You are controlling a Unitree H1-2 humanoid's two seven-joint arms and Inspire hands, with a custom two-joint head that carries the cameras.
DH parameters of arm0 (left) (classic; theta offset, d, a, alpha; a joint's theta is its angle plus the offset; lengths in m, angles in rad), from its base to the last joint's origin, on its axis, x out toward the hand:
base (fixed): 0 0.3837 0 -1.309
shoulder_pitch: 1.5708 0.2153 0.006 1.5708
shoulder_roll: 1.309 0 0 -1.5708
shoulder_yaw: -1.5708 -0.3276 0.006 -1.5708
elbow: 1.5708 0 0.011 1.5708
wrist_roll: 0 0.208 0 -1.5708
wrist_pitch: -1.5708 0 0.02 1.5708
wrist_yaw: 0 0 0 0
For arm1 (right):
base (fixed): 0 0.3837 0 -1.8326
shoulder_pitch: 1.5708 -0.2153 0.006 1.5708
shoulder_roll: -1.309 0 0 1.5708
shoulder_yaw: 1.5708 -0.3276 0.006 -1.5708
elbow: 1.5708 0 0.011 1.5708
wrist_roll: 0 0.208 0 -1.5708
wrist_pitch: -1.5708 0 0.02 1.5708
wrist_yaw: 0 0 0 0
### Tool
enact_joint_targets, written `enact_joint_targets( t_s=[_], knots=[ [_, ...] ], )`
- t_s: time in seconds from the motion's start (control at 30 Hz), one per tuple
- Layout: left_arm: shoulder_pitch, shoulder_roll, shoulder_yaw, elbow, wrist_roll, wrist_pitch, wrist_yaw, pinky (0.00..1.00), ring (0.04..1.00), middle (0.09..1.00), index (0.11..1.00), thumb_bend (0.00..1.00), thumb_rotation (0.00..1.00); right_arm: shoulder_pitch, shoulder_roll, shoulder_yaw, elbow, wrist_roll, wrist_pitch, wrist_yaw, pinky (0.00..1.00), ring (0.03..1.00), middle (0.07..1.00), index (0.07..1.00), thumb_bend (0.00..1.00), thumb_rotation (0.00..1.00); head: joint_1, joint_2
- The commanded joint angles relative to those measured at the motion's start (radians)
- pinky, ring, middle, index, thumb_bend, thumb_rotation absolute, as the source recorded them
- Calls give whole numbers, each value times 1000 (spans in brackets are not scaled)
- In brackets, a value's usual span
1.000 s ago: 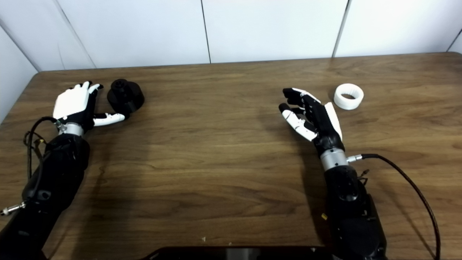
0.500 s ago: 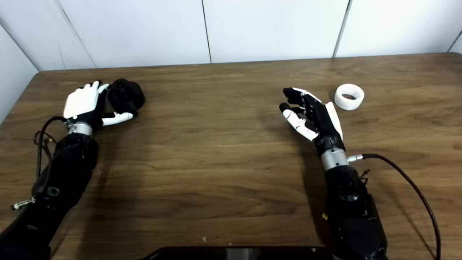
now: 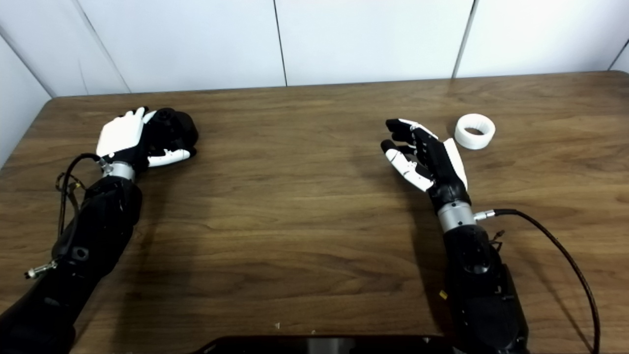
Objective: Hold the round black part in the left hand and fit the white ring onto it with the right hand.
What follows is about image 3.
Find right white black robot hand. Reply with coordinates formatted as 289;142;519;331
380;118;470;207

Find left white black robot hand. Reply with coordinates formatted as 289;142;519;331
96;107;198;171

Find white ring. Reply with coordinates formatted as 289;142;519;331
454;114;496;150

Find round black part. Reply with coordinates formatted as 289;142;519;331
146;108;200;159

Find left forearm silver connector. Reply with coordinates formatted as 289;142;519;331
25;261;58;280

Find glossy black robot chest panel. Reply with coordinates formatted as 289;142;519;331
194;335;460;354

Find left arm thin wires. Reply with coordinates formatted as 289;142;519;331
55;172;87;218

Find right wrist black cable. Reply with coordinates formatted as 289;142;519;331
474;208;601;354

